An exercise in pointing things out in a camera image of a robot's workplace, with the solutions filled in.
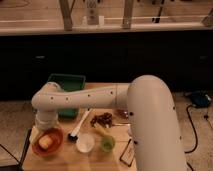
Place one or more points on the blue box on floor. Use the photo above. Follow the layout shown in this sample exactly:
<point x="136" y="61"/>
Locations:
<point x="200" y="99"/>

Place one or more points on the dark red plate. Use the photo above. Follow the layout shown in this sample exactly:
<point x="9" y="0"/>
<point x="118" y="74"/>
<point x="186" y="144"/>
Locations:
<point x="122" y="113"/>

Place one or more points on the metal spoon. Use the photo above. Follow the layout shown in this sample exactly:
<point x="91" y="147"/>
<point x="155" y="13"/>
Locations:
<point x="121" y="124"/>

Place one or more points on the green plastic tray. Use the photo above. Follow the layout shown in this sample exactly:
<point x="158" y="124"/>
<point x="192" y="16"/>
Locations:
<point x="68" y="82"/>

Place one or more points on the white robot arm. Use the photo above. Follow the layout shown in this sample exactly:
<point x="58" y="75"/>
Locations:
<point x="147" y="99"/>

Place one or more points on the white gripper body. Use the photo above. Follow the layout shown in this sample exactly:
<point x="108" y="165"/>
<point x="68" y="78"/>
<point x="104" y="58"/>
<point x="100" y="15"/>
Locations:
<point x="46" y="120"/>

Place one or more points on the yellow-red apple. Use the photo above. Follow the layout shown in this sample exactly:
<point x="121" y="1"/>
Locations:
<point x="45" y="142"/>

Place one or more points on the red bowl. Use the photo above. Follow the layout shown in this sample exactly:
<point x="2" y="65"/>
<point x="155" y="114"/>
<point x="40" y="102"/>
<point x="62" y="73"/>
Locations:
<point x="56" y="135"/>

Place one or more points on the green cup with handle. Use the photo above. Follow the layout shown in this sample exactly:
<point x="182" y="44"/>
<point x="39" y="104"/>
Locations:
<point x="107" y="141"/>

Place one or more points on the white-handled black brush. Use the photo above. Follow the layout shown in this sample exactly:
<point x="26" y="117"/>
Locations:
<point x="72" y="136"/>

